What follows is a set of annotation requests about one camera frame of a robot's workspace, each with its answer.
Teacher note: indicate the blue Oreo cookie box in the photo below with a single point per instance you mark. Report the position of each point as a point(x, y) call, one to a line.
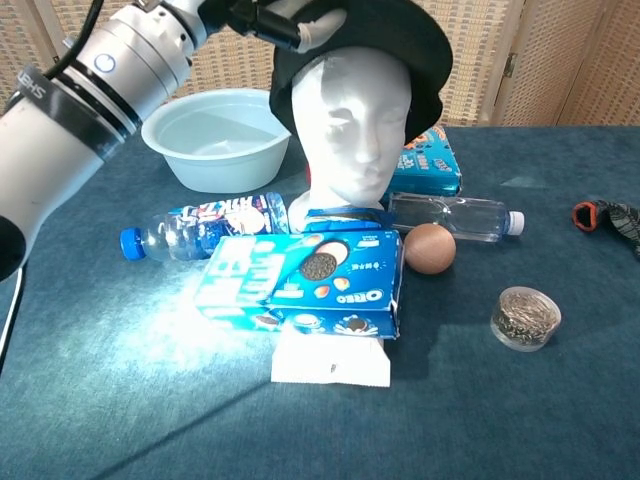
point(325, 270)

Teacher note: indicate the black screen hinge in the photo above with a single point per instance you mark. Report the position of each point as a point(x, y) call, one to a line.
point(510, 65)

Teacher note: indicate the woven rattan folding screen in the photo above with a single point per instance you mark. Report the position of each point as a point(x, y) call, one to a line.
point(550, 50)

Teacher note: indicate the black baseball cap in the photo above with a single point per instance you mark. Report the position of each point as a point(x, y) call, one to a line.
point(425, 60)

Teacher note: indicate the clear white-capped plastic bottle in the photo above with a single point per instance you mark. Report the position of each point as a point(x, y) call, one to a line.
point(470, 217)

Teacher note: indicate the light blue plastic basin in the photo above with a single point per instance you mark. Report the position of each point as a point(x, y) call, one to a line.
point(225, 165)

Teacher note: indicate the blue snack box orange print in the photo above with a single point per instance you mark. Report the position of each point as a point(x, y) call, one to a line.
point(435, 170)

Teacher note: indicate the teal tablecloth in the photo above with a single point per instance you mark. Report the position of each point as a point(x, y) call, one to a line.
point(150, 425)

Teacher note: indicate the brown ball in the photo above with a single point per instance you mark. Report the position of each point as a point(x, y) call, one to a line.
point(430, 249)

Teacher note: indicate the clear tub of metal clips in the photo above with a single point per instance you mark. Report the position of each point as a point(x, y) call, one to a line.
point(525, 320)

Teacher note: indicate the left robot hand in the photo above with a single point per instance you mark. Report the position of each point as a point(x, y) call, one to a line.
point(270, 25)

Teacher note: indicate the white foam mannequin head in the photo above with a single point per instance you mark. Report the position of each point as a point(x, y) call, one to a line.
point(350, 100)

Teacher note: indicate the white foil packet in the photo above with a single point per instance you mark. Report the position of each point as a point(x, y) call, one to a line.
point(325, 365)

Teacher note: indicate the blue-capped labelled water bottle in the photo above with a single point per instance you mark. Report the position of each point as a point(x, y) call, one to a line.
point(170, 235)

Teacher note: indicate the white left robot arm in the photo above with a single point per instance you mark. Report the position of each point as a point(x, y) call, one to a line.
point(50, 150)

